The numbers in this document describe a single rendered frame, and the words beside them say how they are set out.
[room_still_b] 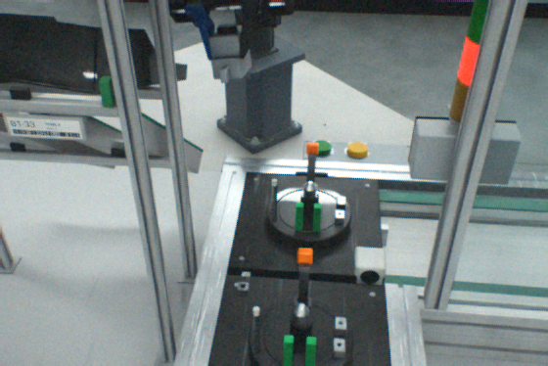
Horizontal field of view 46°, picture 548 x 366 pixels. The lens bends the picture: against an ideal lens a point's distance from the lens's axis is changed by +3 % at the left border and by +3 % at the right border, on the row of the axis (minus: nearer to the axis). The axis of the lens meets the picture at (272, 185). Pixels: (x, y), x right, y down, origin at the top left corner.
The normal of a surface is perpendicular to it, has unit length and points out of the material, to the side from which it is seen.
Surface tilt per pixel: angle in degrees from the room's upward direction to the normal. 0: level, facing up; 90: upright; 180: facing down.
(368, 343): 0
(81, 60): 65
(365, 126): 0
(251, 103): 90
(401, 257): 0
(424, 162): 90
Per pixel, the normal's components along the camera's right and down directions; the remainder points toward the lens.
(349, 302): 0.00, -0.78
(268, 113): 0.62, 0.49
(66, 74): -0.24, 0.22
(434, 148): -0.09, 0.63
